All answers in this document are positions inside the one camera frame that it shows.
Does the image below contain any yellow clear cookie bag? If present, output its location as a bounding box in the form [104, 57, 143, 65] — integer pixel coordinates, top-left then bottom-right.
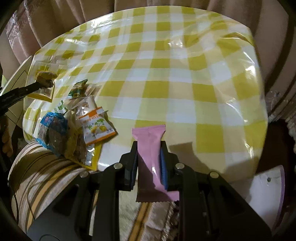
[26, 70, 58, 102]

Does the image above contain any pink snack packet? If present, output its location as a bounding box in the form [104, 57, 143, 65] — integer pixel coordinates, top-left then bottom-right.
[132, 125, 179, 202]

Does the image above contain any orange white snack packet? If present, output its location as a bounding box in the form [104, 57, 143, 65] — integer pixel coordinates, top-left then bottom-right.
[78, 106, 116, 146]

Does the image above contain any yellow white checkered tablecloth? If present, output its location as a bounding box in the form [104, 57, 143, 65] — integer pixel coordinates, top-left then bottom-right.
[23, 9, 267, 182]

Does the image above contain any white carved cabinet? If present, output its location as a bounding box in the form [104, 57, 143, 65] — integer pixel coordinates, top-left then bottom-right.
[1, 56, 33, 134]

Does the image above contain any white purple-trimmed storage bin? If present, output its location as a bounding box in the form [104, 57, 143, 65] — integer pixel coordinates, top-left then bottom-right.
[231, 164, 286, 230]

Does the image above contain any blue cartoon snack bag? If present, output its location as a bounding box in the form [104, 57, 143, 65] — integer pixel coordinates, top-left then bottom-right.
[36, 112, 68, 156]

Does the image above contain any green snack packet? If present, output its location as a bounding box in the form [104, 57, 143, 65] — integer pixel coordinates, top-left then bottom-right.
[67, 78, 88, 99]

